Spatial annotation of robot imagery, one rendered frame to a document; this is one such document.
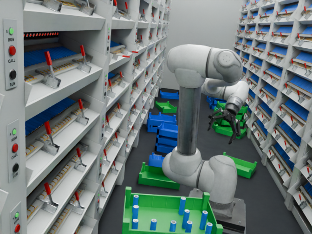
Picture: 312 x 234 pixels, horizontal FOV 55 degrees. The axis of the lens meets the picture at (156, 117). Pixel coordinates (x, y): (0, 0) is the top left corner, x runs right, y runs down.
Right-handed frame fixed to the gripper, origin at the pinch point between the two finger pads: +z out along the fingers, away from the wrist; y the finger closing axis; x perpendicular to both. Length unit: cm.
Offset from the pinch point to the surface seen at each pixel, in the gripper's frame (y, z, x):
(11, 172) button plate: -53, 85, -67
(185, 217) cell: -9, 62, -36
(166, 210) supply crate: -13, 60, -25
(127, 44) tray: -73, -27, 11
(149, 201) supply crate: -20, 60, -25
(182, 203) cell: -11, 57, -31
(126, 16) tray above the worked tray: -77, -24, -12
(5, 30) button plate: -65, 70, -86
